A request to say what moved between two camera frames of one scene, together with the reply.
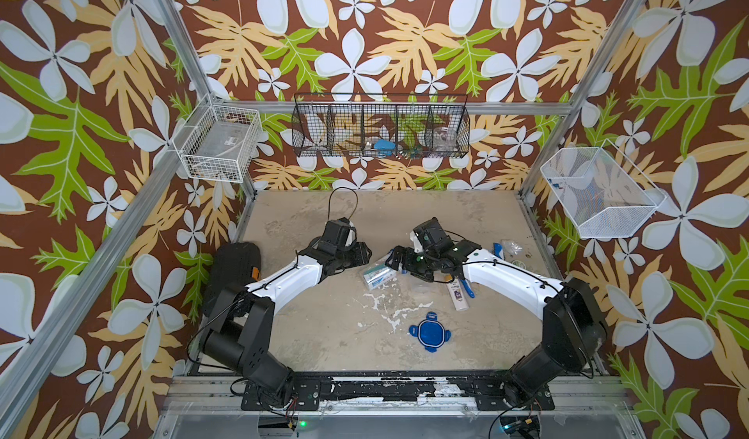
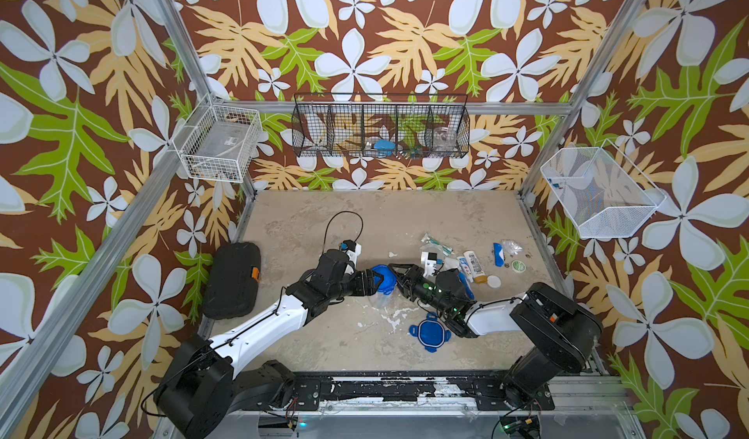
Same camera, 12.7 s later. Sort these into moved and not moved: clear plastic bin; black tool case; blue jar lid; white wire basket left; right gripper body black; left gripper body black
Moved: left gripper body black; right gripper body black
Not moved: blue jar lid; black tool case; white wire basket left; clear plastic bin
